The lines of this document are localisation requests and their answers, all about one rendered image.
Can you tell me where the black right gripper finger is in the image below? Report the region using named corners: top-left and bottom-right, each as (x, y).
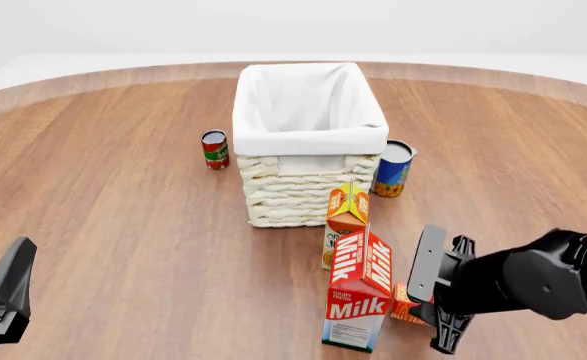
top-left (408, 301), bottom-right (439, 321)

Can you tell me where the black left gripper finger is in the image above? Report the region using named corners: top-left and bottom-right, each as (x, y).
top-left (0, 236), bottom-right (39, 319)

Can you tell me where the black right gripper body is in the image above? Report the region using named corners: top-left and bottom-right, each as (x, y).
top-left (429, 234), bottom-right (477, 356)

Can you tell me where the orange butter box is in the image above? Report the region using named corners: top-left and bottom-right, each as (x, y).
top-left (390, 281), bottom-right (437, 327)

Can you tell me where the white woven basket with liner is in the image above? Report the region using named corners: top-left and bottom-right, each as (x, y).
top-left (231, 61), bottom-right (390, 229)

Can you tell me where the grey plate on black stalk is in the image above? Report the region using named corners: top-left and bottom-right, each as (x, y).
top-left (406, 223), bottom-right (455, 305)

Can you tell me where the red and white milk carton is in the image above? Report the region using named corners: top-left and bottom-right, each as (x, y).
top-left (321, 222), bottom-right (394, 354)

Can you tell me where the orange juice carton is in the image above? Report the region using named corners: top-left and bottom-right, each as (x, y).
top-left (321, 178), bottom-right (371, 272)

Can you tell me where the blue and yellow tin can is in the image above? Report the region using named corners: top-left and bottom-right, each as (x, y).
top-left (372, 139), bottom-right (418, 199)

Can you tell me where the red tomato sauce can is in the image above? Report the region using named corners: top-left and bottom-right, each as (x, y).
top-left (200, 129), bottom-right (231, 171)

